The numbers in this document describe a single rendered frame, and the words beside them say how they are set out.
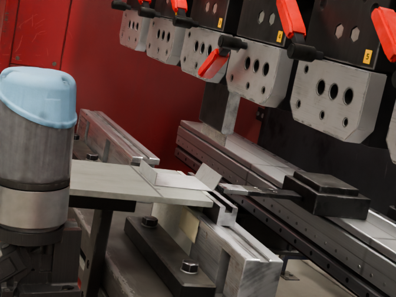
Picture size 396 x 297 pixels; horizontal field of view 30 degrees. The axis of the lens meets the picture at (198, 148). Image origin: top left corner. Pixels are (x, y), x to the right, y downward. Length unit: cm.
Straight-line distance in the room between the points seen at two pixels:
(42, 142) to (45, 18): 127
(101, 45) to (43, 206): 131
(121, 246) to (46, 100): 58
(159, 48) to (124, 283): 48
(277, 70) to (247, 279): 29
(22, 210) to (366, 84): 37
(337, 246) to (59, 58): 100
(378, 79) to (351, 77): 3
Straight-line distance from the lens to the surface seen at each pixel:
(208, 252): 111
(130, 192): 110
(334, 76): 83
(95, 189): 108
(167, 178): 122
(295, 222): 140
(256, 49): 101
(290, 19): 87
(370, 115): 79
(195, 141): 187
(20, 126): 71
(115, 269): 115
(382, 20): 72
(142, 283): 111
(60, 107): 71
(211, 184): 121
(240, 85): 104
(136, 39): 152
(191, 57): 122
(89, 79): 201
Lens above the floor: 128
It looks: 10 degrees down
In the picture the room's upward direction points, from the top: 11 degrees clockwise
